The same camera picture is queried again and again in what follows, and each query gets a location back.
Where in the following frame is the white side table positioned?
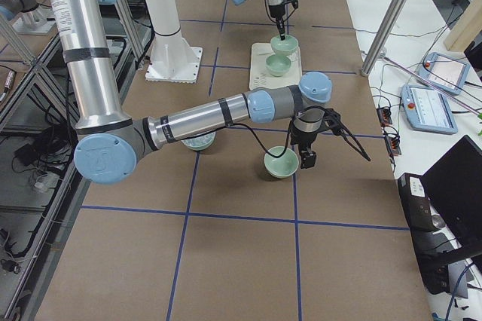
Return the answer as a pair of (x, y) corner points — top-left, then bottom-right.
(347, 0), (481, 320)

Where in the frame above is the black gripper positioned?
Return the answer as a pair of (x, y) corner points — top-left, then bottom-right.
(267, 0), (299, 41)
(291, 118), (322, 169)

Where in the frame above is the blue tape line lengthwise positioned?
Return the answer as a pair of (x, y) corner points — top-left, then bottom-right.
(292, 175), (303, 321)

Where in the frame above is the blue teach pendant far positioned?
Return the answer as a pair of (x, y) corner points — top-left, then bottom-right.
(417, 52), (469, 95)

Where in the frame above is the blue teach pendant near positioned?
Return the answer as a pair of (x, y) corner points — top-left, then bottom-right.
(401, 84), (458, 135)

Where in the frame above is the patterned green bowl under arm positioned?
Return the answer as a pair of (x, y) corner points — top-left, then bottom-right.
(181, 133), (215, 151)

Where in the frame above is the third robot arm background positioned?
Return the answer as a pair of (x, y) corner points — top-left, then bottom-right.
(1, 0), (55, 35)

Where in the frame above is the black desktop box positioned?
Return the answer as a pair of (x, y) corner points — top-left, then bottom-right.
(398, 173), (465, 295)

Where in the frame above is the light green bowl on tray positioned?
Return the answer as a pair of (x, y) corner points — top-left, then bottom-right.
(265, 54), (291, 77)

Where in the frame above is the black computer monitor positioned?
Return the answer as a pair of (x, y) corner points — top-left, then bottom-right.
(422, 136), (481, 246)

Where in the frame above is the blue teach pendant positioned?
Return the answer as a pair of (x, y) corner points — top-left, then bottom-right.
(417, 52), (469, 95)
(401, 84), (458, 135)

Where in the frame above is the white rectangular tray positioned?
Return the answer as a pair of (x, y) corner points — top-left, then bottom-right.
(249, 43), (302, 90)

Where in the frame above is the silver metal pole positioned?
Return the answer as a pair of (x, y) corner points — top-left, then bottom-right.
(361, 0), (407, 77)

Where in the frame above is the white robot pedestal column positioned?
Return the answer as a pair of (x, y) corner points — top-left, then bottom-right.
(145, 0), (203, 84)

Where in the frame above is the light green bowl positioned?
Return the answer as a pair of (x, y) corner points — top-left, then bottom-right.
(265, 54), (291, 77)
(264, 145), (300, 179)
(270, 35), (299, 57)

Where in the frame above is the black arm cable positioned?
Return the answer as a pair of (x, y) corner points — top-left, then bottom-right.
(225, 105), (332, 160)

